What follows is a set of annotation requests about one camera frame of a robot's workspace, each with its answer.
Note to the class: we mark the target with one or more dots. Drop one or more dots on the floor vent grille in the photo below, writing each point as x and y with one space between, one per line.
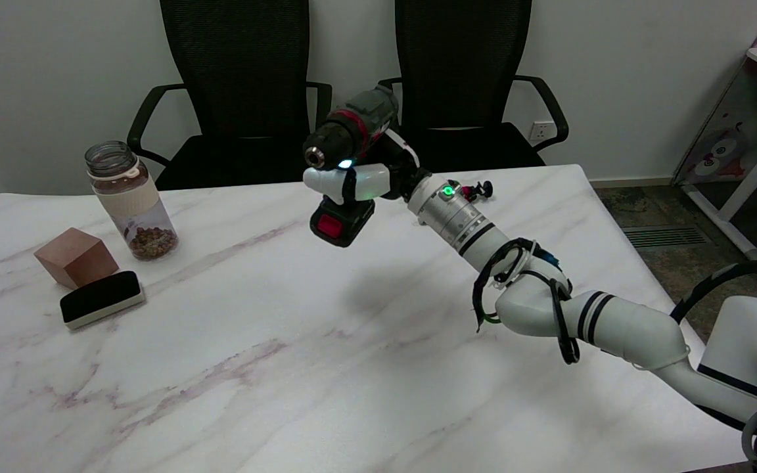
664 236

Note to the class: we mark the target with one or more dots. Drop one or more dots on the brown wooden cube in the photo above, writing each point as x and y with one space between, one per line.
76 259

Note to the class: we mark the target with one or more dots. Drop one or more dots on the glass jar with beans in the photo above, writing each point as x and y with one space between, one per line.
132 203

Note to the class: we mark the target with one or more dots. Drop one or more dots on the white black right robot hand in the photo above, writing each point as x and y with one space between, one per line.
365 180

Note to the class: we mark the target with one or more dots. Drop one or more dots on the black white board eraser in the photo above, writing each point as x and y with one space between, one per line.
99 295

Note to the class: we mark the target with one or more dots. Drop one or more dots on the pink flexible mini tripod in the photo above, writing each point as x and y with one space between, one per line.
480 190

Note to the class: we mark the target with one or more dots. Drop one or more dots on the grey red power screwdriver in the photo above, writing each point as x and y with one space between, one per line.
359 118

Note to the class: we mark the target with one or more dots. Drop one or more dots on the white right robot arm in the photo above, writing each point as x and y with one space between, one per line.
628 328

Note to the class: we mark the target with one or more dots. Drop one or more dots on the black mesh office chair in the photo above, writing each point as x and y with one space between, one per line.
240 66
457 66

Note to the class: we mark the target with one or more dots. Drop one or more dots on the white wall socket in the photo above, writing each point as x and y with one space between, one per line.
541 131

